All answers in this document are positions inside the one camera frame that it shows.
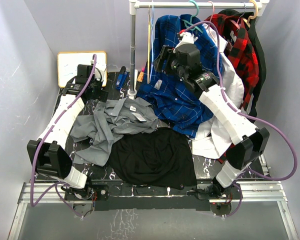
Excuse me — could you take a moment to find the metal clothes rack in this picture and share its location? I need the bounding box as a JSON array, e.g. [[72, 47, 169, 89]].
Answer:
[[127, 0, 270, 99]]

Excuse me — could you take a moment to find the red black plaid shirt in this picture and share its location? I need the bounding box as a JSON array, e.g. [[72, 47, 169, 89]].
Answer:
[[206, 13, 259, 111]]

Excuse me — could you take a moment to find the blue stapler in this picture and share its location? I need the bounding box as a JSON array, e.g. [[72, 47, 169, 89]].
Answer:
[[115, 66, 128, 90]]

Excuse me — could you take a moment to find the yellow framed whiteboard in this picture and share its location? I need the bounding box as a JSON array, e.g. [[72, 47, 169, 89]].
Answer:
[[57, 51, 107, 88]]

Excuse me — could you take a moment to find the beige wooden hanger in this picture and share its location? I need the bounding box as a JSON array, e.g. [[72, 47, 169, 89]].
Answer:
[[241, 0, 259, 28]]

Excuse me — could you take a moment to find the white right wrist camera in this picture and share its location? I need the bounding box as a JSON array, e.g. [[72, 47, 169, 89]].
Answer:
[[174, 30, 195, 52]]

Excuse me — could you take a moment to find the blue plaid shirt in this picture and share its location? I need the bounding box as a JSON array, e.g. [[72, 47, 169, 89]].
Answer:
[[137, 14, 222, 138]]

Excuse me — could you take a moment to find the light blue wire hanger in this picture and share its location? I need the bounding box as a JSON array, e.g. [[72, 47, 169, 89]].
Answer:
[[150, 0, 155, 64]]

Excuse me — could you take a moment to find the grey shirt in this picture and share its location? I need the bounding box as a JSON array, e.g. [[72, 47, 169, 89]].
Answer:
[[70, 97, 159, 167]]

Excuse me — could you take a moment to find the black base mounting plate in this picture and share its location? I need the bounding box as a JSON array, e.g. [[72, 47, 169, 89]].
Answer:
[[64, 180, 243, 215]]

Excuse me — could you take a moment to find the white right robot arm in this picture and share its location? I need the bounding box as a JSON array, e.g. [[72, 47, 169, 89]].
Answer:
[[153, 43, 270, 199]]

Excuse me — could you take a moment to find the pink hanger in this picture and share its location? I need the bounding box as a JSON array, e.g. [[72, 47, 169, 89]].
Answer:
[[206, 0, 217, 31]]

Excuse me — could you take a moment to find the white shirt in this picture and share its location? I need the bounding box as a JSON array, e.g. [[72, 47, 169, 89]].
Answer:
[[192, 24, 245, 159]]

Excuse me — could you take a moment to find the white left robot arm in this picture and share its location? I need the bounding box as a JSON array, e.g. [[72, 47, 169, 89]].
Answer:
[[26, 63, 108, 200]]

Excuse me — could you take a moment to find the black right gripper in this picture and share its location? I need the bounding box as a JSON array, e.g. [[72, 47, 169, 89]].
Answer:
[[153, 46, 188, 82]]

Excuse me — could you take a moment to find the black hanging garment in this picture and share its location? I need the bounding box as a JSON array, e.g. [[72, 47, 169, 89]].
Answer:
[[219, 9, 267, 117]]

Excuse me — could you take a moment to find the black shirt on table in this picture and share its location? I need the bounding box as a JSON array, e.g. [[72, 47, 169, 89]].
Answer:
[[107, 127, 197, 190]]

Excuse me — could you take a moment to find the aluminium frame rail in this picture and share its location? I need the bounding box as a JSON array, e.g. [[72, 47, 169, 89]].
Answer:
[[9, 155, 299, 240]]

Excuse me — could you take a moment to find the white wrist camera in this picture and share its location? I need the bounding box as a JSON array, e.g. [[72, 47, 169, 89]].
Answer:
[[174, 30, 195, 52], [92, 60, 107, 87]]

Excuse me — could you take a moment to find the orange small object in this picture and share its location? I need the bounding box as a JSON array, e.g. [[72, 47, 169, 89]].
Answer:
[[137, 71, 144, 82]]

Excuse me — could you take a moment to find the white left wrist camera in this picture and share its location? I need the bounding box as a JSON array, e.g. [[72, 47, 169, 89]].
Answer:
[[92, 60, 107, 87]]

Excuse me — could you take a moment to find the teal plastic hanger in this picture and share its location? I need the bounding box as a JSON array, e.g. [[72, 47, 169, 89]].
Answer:
[[183, 0, 203, 33]]

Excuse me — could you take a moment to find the yellow plastic hanger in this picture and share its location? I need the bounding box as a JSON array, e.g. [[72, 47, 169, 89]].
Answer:
[[146, 7, 151, 84]]

